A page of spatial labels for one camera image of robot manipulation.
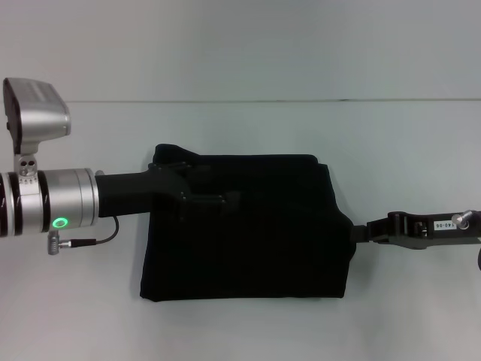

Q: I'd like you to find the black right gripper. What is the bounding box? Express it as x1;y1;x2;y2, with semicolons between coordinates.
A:
349;209;481;252

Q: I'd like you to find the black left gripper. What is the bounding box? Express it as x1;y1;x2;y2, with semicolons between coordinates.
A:
95;160;242;223

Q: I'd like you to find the black t-shirt with FREE print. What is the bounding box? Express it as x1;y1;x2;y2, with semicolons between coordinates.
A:
138;143;358;324

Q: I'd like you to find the right arm cable with plugs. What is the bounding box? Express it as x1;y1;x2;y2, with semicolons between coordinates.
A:
452;210;481;272

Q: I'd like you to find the left arm cable with plug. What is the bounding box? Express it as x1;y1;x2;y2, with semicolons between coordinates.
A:
47;216;120;256

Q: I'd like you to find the silver left camera bracket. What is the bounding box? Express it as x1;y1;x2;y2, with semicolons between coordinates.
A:
14;152;41;178

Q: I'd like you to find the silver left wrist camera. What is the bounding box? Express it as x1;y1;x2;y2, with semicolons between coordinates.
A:
2;77;72;155

